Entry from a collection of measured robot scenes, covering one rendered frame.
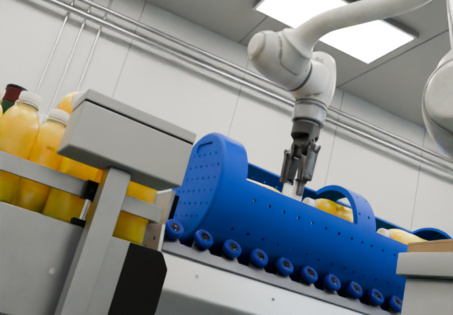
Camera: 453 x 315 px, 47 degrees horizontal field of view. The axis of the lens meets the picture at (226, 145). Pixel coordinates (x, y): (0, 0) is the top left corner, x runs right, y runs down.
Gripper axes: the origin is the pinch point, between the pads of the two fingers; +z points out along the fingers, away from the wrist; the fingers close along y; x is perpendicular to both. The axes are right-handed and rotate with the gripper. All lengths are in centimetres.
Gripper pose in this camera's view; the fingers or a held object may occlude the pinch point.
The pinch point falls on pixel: (291, 197)
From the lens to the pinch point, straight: 135.3
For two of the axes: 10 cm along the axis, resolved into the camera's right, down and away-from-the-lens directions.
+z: -2.5, 9.2, -3.1
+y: -4.8, 1.6, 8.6
